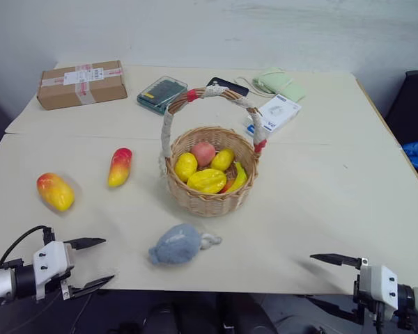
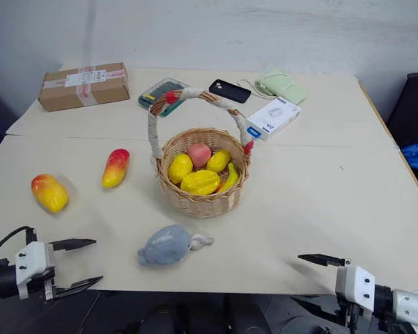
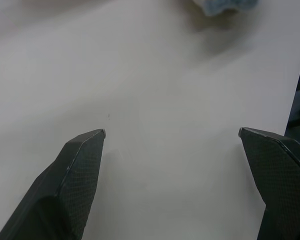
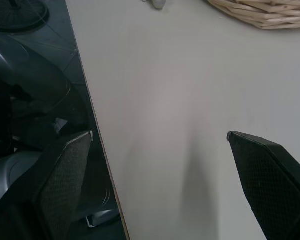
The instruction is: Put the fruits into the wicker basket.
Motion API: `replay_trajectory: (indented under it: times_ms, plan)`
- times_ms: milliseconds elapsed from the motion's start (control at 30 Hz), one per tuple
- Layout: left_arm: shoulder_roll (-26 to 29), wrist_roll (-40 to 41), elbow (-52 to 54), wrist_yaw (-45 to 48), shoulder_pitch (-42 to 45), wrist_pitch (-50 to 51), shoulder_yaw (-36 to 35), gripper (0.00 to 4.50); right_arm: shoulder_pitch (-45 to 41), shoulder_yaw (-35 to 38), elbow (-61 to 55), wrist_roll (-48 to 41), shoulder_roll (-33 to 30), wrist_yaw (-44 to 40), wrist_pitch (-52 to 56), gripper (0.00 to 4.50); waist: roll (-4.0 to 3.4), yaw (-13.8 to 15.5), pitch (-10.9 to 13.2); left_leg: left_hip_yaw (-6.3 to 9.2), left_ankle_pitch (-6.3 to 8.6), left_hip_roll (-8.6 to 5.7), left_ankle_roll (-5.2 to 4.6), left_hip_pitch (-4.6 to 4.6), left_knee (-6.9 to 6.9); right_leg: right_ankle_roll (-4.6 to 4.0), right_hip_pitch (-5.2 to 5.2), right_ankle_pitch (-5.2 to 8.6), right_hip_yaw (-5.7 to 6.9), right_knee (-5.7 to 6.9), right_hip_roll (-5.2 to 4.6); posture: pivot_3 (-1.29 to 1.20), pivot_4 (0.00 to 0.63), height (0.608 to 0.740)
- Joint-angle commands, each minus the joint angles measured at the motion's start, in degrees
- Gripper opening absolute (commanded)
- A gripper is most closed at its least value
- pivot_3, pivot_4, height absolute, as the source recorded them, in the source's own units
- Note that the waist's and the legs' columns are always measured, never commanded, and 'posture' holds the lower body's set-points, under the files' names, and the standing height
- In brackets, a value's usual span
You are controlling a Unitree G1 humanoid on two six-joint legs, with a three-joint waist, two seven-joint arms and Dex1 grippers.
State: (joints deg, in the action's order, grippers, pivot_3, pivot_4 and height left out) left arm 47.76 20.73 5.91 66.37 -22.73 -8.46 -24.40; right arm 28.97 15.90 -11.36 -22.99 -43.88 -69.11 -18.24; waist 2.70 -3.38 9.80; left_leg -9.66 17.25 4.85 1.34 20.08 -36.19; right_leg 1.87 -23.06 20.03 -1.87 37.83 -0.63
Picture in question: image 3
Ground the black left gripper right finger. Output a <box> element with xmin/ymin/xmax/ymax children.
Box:
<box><xmin>238</xmin><ymin>126</ymin><xmax>300</xmax><ymax>240</ymax></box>

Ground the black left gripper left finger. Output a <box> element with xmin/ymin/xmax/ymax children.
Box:
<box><xmin>0</xmin><ymin>128</ymin><xmax>107</xmax><ymax>240</ymax></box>

